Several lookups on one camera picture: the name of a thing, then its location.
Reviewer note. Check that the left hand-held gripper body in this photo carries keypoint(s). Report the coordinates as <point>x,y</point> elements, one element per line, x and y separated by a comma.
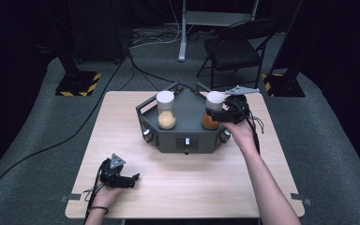
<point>112,173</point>

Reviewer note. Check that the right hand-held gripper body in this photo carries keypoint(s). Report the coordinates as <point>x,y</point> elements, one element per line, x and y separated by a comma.
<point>239,106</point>

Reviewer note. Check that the glass jar of orange powder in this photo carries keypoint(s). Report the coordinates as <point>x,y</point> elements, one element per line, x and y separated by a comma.
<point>215,100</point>

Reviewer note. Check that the dark grey hexagonal rack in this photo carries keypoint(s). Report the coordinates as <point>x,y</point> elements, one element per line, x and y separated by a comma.
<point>187,109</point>

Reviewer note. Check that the glass jar of pale powder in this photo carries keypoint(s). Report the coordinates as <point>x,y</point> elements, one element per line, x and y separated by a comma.
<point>165,118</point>

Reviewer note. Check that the person's left hand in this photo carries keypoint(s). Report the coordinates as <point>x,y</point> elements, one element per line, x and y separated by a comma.
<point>104,195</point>

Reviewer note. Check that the person's right hand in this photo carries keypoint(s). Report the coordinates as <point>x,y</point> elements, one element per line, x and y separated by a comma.
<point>243,134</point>

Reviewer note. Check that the black stand with striped base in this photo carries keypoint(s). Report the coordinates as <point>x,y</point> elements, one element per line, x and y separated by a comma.
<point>76,82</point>
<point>286,84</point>

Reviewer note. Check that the black folding chair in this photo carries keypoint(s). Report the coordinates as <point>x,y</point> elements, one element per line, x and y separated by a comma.
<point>234,53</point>

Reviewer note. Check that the grey metal stand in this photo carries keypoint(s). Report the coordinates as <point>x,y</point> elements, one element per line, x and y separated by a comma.
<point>182,34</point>

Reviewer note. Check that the grey table bracket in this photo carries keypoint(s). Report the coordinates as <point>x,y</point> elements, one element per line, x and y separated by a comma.
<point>300,198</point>
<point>70,198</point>

